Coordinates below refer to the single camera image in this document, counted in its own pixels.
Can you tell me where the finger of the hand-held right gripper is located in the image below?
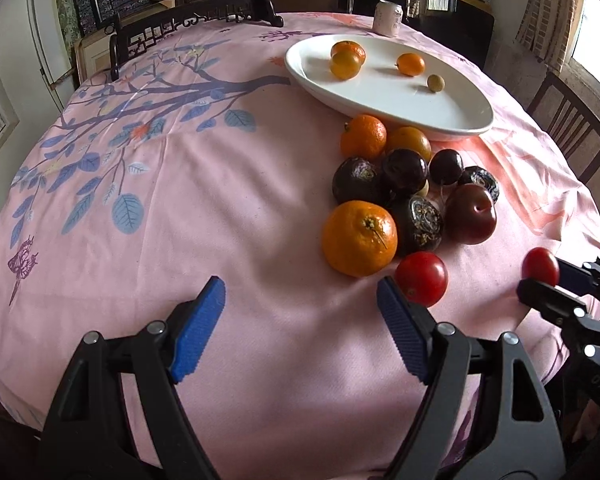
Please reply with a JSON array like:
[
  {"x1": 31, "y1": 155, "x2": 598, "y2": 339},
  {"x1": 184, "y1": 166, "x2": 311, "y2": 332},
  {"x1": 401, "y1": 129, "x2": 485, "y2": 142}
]
[
  {"x1": 516, "y1": 279, "x2": 600, "y2": 361},
  {"x1": 554, "y1": 256, "x2": 600, "y2": 294}
]

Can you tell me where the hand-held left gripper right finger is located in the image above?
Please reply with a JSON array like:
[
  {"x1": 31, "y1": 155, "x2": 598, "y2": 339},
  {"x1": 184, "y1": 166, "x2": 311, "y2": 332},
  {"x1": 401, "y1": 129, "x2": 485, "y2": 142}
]
[{"x1": 376, "y1": 276, "x2": 567, "y2": 480}]

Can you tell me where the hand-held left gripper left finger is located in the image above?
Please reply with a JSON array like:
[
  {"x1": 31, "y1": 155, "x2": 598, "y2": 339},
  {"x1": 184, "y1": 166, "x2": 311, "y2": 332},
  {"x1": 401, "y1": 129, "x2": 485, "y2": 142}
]
[{"x1": 37, "y1": 275, "x2": 227, "y2": 480}]

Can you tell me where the small red tomato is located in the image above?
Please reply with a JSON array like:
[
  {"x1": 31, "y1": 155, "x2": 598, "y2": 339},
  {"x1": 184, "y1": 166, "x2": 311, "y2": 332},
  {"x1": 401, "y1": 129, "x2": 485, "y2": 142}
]
[{"x1": 521, "y1": 247, "x2": 561, "y2": 287}]

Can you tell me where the round red tomato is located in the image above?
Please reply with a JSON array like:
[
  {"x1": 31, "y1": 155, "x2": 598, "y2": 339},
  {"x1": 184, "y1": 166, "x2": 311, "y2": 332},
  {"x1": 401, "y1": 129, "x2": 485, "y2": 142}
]
[{"x1": 394, "y1": 251, "x2": 449, "y2": 308}]

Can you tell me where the white oval plate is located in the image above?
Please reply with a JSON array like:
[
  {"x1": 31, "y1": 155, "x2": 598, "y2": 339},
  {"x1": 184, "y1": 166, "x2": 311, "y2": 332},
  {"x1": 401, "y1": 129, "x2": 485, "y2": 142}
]
[{"x1": 284, "y1": 35, "x2": 495, "y2": 142}]

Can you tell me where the large orange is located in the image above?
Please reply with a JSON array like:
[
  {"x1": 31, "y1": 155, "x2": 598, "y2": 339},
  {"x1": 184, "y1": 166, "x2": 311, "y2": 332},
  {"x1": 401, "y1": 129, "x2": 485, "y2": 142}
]
[{"x1": 321, "y1": 200, "x2": 398, "y2": 278}]

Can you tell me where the red plum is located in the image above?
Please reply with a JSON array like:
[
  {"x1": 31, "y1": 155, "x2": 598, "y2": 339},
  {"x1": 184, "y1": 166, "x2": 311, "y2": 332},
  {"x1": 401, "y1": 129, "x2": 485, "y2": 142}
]
[{"x1": 444, "y1": 183, "x2": 498, "y2": 245}]

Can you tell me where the wrinkled dark passion fruit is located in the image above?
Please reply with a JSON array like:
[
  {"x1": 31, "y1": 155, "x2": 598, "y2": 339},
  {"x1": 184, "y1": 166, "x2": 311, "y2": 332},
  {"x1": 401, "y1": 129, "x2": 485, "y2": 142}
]
[{"x1": 389, "y1": 195, "x2": 446, "y2": 257}]

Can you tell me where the pink floral tablecloth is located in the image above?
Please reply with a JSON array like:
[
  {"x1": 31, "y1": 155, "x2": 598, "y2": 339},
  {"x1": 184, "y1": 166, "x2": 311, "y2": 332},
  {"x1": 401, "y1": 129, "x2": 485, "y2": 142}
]
[{"x1": 0, "y1": 10, "x2": 600, "y2": 467}]

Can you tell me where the small wrinkled passion fruit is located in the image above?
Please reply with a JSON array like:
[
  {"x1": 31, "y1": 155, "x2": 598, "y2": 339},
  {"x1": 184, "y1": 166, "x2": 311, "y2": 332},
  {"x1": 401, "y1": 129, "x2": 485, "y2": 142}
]
[{"x1": 457, "y1": 165, "x2": 500, "y2": 204}]

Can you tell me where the slatted dark wooden chair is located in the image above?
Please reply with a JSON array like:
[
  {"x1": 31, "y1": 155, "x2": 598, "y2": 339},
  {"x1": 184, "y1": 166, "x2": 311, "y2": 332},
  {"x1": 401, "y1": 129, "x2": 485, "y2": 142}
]
[{"x1": 526, "y1": 71, "x2": 600, "y2": 185}]

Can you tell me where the streaked purple passion fruit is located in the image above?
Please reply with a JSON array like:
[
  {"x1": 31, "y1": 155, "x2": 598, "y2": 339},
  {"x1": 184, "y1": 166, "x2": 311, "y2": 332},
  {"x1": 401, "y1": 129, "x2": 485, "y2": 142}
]
[{"x1": 331, "y1": 156, "x2": 392, "y2": 207}]

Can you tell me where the dark purple plum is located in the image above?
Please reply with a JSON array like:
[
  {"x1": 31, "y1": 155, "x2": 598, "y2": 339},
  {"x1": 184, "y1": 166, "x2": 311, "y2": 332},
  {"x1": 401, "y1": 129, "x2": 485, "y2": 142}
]
[{"x1": 429, "y1": 148, "x2": 465, "y2": 186}]

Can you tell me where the smooth purple passion fruit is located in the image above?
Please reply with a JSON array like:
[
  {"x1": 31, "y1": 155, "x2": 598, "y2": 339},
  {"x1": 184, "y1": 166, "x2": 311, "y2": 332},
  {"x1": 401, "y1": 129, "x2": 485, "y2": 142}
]
[{"x1": 381, "y1": 148, "x2": 430, "y2": 197}]

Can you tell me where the smooth yellow-orange citrus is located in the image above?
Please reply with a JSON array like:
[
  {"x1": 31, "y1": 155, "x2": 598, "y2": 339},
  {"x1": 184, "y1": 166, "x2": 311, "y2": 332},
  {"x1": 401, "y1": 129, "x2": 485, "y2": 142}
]
[{"x1": 385, "y1": 126, "x2": 433, "y2": 162}]

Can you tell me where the bumpy orange tangerine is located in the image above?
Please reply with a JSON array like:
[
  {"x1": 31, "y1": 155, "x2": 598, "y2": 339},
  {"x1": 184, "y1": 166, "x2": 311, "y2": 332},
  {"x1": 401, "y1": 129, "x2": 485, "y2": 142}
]
[{"x1": 340, "y1": 114, "x2": 388, "y2": 160}]

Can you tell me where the beige patterned curtain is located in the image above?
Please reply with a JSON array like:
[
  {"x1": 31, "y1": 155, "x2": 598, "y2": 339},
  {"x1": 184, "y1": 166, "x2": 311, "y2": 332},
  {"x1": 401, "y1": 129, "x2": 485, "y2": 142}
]
[{"x1": 515, "y1": 0, "x2": 589, "y2": 74}]

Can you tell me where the black side table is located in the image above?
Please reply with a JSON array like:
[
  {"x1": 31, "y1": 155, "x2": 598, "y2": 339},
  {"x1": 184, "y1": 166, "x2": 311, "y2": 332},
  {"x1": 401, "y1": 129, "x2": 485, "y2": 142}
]
[{"x1": 347, "y1": 0, "x2": 496, "y2": 77}]

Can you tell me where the small orange with stalk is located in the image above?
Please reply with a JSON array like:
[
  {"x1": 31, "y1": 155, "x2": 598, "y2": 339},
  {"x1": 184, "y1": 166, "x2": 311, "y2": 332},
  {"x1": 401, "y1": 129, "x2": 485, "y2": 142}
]
[{"x1": 395, "y1": 53, "x2": 426, "y2": 77}]

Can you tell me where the small golden orange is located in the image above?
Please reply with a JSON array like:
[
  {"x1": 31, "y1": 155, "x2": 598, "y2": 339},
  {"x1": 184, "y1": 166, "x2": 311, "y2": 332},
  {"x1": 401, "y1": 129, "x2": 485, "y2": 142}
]
[{"x1": 330, "y1": 51, "x2": 362, "y2": 81}]

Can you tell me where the tangerine with green stem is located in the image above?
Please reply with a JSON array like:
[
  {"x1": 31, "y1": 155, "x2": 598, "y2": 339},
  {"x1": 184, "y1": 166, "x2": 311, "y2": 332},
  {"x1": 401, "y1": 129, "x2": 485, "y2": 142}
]
[{"x1": 330, "y1": 40, "x2": 367, "y2": 66}]

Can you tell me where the carved dark wooden chair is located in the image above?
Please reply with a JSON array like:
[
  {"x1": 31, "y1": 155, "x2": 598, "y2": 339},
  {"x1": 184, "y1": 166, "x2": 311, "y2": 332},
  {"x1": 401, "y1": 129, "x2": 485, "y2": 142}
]
[{"x1": 109, "y1": 0, "x2": 261, "y2": 81}]

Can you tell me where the white drink can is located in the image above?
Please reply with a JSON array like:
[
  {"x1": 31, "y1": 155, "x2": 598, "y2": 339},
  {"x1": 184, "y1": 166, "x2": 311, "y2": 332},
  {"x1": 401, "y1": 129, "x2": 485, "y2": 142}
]
[{"x1": 371, "y1": 0, "x2": 405, "y2": 38}]

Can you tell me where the leaning wooden frame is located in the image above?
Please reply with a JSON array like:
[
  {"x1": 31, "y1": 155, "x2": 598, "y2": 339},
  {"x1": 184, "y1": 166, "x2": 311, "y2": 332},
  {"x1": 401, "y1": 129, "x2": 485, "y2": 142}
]
[{"x1": 74, "y1": 34, "x2": 117, "y2": 85}]

